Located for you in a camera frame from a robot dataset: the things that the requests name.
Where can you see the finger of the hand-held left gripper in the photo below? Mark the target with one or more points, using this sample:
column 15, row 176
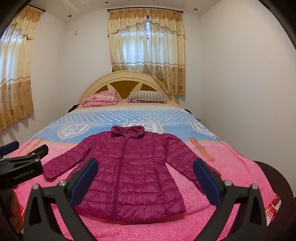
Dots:
column 10, row 147
column 38, row 151

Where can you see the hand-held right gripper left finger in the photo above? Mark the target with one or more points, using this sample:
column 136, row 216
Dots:
column 84, row 180

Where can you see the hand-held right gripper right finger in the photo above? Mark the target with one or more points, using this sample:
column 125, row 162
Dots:
column 207, row 180

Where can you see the magenta puffer jacket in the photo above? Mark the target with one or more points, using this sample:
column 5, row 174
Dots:
column 138, row 173

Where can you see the wide beige floral curtain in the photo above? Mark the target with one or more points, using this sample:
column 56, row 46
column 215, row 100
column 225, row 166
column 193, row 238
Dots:
column 13, row 92

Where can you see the pink and blue printed blanket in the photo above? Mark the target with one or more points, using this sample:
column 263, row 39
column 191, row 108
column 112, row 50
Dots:
column 161, row 231

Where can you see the red plaid bed sheet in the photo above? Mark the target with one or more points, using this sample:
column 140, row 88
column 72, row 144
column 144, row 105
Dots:
column 272, row 208

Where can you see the folded pink quilt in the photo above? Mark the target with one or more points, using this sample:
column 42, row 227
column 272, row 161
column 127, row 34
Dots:
column 101, row 98

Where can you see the cream arched bed headboard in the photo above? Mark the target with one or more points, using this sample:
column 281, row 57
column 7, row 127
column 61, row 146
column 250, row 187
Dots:
column 124, row 87

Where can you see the striped pillow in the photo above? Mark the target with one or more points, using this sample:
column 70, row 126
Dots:
column 148, row 96

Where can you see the long beige floral curtain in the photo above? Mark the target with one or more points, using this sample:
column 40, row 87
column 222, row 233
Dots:
column 171, row 58

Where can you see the short beige floral curtain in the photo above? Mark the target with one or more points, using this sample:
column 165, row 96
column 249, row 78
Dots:
column 120, row 46

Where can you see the dark curtain rod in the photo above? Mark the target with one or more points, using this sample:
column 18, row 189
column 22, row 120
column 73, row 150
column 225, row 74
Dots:
column 39, row 9
column 138, row 9

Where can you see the window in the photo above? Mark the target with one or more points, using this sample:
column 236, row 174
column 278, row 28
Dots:
column 148, row 30

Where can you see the dark brown bed frame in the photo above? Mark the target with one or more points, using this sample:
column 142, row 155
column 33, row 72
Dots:
column 277, row 180

